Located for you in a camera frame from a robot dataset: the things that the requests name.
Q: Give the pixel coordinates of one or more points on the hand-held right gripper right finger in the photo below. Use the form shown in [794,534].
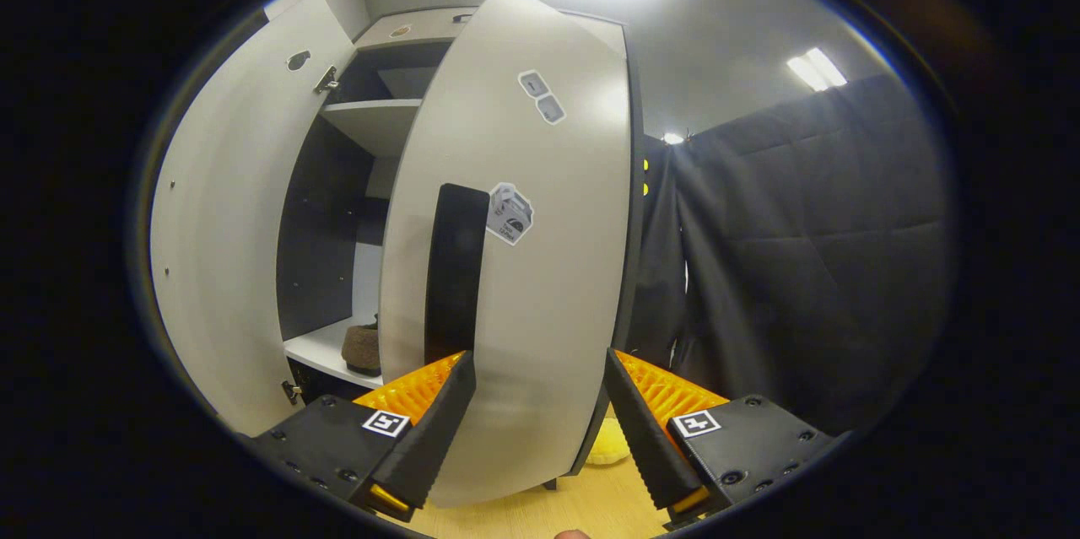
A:
[643,429]

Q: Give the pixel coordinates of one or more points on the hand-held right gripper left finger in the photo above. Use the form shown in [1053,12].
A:
[430,438]

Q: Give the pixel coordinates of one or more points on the brown fuzzy shoe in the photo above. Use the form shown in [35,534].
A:
[363,349]

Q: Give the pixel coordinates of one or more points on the grey cabinet door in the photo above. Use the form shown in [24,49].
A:
[557,294]
[228,210]

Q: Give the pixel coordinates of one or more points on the grey shoe cabinet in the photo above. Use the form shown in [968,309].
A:
[337,210]

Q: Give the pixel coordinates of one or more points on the yellow rounded object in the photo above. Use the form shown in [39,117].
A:
[609,444]

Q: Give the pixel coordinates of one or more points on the small ceiling light panel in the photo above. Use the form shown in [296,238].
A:
[816,69]

